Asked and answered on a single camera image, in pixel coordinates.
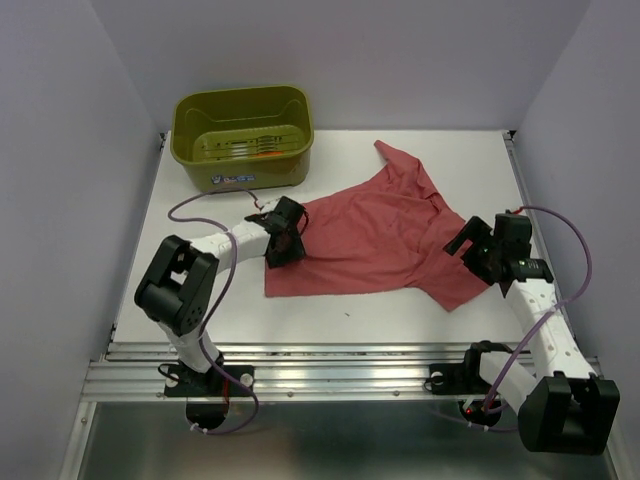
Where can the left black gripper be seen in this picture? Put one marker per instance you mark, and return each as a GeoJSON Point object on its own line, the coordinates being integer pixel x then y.
{"type": "Point", "coordinates": [295, 252]}

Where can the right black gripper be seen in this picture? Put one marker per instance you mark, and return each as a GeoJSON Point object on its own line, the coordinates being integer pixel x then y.
{"type": "Point", "coordinates": [475, 230]}

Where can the red t shirt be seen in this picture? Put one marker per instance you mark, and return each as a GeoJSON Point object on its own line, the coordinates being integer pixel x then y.
{"type": "Point", "coordinates": [385, 234]}

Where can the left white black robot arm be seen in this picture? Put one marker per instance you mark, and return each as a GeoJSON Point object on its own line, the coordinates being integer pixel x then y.
{"type": "Point", "coordinates": [176, 288]}

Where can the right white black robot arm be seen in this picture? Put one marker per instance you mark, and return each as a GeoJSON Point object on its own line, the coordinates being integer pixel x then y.
{"type": "Point", "coordinates": [562, 405]}

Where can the olive green plastic bin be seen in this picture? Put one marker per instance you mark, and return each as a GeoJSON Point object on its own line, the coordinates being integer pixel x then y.
{"type": "Point", "coordinates": [252, 137]}

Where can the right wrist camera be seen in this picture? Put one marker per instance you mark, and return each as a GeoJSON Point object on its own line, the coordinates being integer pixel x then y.
{"type": "Point", "coordinates": [513, 232]}

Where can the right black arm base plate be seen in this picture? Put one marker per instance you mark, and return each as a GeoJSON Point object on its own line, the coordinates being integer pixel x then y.
{"type": "Point", "coordinates": [453, 379]}

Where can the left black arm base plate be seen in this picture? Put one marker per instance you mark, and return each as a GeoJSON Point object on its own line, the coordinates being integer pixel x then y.
{"type": "Point", "coordinates": [182, 382]}

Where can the aluminium front rail frame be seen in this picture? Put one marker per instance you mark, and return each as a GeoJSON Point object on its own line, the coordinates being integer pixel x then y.
{"type": "Point", "coordinates": [338, 381]}

